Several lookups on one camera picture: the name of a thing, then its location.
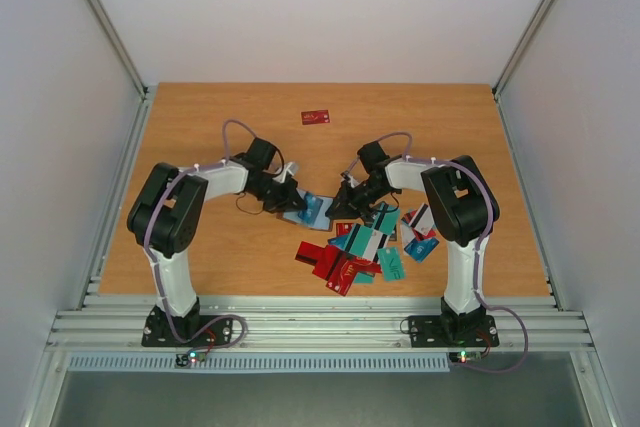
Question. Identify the aluminium frame rails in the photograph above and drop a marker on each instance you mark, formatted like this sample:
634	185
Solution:
318	324

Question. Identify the right circuit board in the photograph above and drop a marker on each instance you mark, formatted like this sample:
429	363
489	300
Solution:
465	357

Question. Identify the brown leather card holder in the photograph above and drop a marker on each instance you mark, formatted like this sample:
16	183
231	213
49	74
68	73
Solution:
322	223

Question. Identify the blue card centre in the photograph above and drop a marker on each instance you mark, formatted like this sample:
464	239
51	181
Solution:
339	241

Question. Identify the blue card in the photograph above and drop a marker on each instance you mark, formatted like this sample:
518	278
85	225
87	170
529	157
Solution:
315	205
419	250
339	241

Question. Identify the small red card top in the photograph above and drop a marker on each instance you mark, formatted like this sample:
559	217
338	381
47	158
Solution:
344	228

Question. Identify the frame post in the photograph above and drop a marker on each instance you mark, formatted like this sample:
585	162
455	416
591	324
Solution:
109	30
532	28

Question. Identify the red card left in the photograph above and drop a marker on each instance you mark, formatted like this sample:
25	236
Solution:
330	258

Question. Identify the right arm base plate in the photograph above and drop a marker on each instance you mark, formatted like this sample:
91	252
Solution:
431	331

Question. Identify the circuit board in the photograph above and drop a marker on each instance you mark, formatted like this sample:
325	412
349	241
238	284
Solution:
191	358
465	357

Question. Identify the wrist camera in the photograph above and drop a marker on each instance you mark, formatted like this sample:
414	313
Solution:
287	171
349	179

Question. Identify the dark red striped card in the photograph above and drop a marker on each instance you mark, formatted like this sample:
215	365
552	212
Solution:
309	253

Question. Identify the left circuit board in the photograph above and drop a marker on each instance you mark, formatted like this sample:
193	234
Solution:
191	358

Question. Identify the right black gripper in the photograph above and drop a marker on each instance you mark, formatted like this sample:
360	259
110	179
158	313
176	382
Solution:
350	198

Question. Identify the blue card right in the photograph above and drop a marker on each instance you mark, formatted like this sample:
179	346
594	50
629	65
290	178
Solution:
419	250

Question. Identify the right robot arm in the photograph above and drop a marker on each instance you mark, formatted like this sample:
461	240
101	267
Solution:
463	209

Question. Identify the teal card with stripe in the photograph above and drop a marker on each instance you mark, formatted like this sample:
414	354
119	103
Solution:
385	218

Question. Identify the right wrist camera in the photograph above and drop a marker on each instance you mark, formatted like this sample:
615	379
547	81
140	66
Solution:
349	179

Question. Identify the grey slotted cable duct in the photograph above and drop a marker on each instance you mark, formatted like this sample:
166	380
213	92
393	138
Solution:
261	363

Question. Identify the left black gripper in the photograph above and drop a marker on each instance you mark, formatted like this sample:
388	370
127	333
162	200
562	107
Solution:
286	204

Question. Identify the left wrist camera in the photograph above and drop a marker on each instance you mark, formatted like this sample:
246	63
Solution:
287	171

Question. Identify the right frame post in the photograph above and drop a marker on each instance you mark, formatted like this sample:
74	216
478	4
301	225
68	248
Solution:
532	28

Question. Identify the lone red card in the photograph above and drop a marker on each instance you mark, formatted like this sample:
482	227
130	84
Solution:
315	117

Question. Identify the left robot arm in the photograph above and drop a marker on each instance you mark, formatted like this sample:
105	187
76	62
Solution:
166	213

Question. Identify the red VIP card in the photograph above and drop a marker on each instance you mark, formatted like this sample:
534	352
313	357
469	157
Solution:
342	277

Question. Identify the blue card bottom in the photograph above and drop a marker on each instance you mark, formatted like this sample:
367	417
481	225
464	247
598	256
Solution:
315	205

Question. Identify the white card with stripe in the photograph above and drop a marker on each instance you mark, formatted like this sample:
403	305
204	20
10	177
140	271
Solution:
421	222

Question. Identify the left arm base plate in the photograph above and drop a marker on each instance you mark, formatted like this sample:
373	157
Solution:
220	329

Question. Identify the white card centre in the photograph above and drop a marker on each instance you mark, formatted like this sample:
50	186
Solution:
377	240

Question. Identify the left frame post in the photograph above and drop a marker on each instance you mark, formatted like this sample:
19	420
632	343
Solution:
109	30

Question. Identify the teal card bottom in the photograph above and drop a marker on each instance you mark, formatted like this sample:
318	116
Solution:
358	240

